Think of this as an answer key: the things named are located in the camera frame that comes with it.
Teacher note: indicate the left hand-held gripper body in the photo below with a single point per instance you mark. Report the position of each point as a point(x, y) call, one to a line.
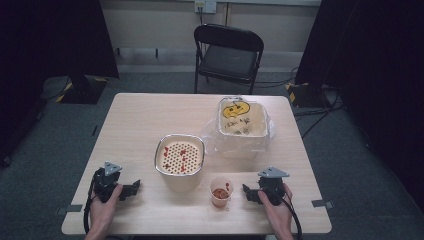
point(106, 182)

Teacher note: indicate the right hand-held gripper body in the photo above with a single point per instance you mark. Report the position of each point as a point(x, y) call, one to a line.
point(272, 185)

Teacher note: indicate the clear plastic cup with red dregs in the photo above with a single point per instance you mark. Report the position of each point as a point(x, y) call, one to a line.
point(221, 193)

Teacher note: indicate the person's right hand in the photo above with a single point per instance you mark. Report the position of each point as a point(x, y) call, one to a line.
point(277, 213)

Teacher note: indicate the person's left hand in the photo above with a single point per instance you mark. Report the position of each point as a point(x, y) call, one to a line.
point(104, 211)

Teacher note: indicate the grey tape strip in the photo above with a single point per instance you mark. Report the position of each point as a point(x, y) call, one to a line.
point(322, 203)
point(70, 209)

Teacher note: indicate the beige bin with perforated strainer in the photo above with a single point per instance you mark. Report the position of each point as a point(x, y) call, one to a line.
point(180, 159)

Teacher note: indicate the beige bin with clear bag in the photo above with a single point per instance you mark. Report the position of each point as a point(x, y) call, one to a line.
point(242, 123)

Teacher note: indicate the black stand base with yellow stripes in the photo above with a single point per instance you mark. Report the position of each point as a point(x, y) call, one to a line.
point(306, 94)
point(83, 89)

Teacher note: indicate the black folding chair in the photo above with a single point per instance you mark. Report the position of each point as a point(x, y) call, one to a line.
point(228, 56)

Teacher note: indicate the dark curtain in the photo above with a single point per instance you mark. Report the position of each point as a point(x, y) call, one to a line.
point(50, 43)
point(373, 66)

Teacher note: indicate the white wall socket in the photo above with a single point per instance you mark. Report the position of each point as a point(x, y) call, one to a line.
point(205, 6)

